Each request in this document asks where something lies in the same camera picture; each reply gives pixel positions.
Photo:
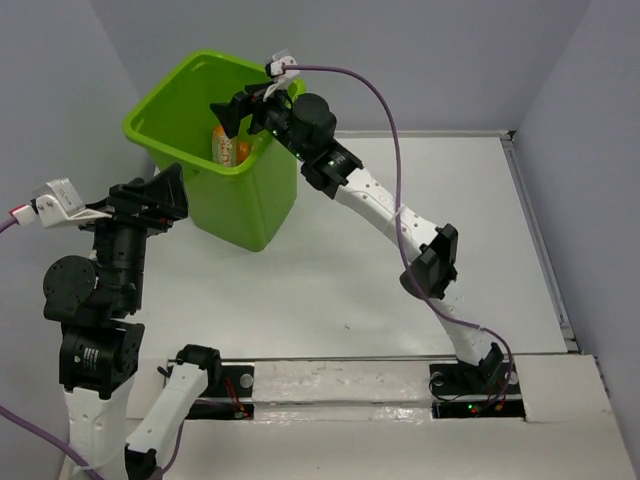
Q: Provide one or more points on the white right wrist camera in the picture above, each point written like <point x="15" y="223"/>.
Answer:
<point x="282" y="69"/>

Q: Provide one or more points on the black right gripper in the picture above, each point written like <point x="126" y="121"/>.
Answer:
<point x="230" y="113"/>

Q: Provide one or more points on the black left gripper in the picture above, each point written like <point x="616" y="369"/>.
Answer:
<point x="128" y="200"/>

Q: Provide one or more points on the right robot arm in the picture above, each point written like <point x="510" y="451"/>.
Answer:
<point x="305" y="127"/>

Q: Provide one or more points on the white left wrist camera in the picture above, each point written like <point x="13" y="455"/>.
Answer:
<point x="57" y="204"/>

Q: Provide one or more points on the orange capped orange label bottle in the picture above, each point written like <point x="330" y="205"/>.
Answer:
<point x="223" y="148"/>

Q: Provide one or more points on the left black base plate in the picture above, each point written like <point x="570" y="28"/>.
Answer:
<point x="231" y="399"/>

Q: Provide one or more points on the green plastic bin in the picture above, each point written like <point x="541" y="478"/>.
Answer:
<point x="244" y="205"/>

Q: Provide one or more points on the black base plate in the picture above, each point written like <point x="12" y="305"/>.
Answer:
<point x="453" y="397"/>
<point x="231" y="399"/>

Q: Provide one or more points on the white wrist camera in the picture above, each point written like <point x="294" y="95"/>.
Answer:
<point x="57" y="204"/>
<point x="282" y="69"/>

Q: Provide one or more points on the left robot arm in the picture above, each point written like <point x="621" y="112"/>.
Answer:
<point x="92" y="298"/>

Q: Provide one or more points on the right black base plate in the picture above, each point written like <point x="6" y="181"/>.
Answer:
<point x="453" y="397"/>

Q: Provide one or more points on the small orange juice bottle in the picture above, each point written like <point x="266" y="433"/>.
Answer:
<point x="243" y="150"/>

